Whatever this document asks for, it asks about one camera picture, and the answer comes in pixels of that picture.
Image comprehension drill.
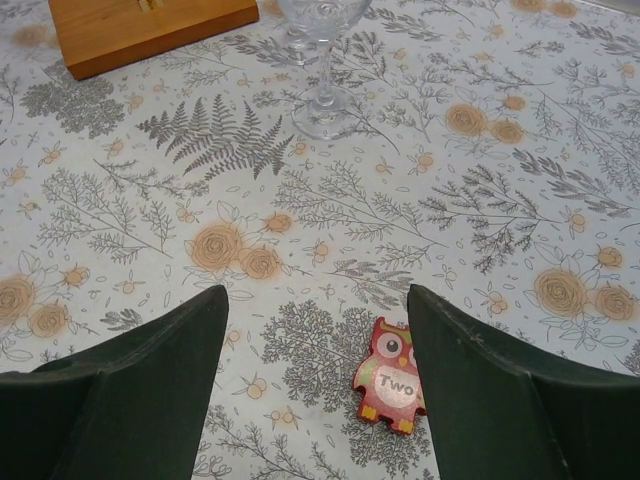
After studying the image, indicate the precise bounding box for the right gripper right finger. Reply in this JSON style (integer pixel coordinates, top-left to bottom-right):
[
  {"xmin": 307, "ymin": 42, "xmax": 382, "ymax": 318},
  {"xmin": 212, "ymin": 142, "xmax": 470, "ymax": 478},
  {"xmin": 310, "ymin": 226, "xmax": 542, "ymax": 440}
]
[{"xmin": 407, "ymin": 284, "xmax": 639, "ymax": 480}]

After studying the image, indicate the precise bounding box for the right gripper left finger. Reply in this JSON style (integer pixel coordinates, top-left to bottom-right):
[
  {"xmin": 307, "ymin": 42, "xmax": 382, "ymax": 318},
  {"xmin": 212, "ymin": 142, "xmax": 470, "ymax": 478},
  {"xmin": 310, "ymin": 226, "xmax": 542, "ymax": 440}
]
[{"xmin": 1, "ymin": 286, "xmax": 229, "ymax": 479}]

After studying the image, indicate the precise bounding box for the clear wine glass back right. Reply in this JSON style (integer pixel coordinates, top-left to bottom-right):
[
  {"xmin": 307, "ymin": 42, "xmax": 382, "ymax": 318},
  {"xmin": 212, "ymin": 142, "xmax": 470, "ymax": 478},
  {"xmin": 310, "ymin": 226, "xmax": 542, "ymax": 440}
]
[{"xmin": 279, "ymin": 0, "xmax": 371, "ymax": 141}]

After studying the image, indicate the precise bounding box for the red owl toy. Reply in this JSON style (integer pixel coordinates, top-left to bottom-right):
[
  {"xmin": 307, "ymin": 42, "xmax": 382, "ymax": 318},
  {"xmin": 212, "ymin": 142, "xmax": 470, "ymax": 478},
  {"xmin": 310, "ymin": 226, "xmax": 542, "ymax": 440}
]
[{"xmin": 352, "ymin": 317, "xmax": 426, "ymax": 435}]

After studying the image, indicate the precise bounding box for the floral patterned table mat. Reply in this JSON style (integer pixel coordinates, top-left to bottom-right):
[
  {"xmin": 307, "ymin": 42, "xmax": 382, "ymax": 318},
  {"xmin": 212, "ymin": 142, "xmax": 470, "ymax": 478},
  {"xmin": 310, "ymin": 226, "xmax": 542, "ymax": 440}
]
[{"xmin": 1, "ymin": 1, "xmax": 639, "ymax": 479}]

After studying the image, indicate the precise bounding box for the gold wire wine glass rack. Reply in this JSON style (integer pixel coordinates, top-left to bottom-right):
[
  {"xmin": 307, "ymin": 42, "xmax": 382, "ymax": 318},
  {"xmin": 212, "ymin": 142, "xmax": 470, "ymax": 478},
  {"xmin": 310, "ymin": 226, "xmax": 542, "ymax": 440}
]
[{"xmin": 48, "ymin": 0, "xmax": 259, "ymax": 80}]

